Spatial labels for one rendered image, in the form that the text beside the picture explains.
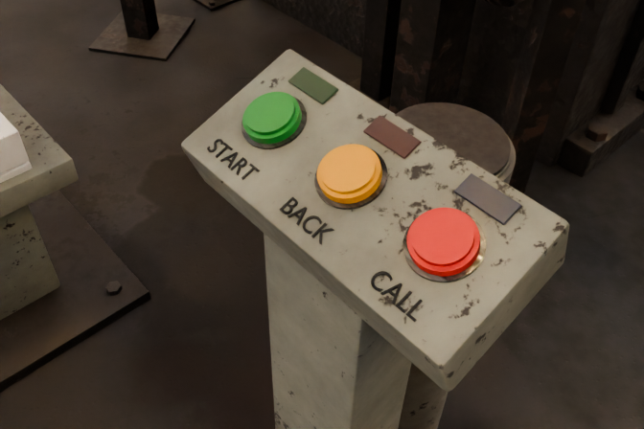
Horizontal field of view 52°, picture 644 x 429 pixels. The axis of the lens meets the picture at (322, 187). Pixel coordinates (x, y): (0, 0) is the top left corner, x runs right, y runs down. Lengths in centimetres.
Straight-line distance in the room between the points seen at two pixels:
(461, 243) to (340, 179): 8
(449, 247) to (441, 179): 5
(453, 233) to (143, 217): 94
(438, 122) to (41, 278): 72
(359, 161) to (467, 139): 20
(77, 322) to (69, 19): 99
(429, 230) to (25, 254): 79
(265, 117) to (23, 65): 133
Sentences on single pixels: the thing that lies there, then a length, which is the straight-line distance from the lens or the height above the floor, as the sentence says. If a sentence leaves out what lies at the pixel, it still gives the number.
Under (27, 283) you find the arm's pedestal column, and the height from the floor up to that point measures 7.
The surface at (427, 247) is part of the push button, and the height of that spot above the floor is 61.
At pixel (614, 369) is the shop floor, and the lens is 113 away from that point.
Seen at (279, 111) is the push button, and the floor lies 61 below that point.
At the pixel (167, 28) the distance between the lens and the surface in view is 178.
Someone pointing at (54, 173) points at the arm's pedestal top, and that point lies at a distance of 93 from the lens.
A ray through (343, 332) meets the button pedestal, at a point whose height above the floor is 51.
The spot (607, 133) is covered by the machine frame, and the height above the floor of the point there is 9.
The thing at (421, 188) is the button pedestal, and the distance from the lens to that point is 40.
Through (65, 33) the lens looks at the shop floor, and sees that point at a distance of 183.
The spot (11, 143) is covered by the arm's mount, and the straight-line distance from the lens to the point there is 90.
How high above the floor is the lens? 88
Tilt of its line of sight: 43 degrees down
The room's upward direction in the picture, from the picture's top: 2 degrees clockwise
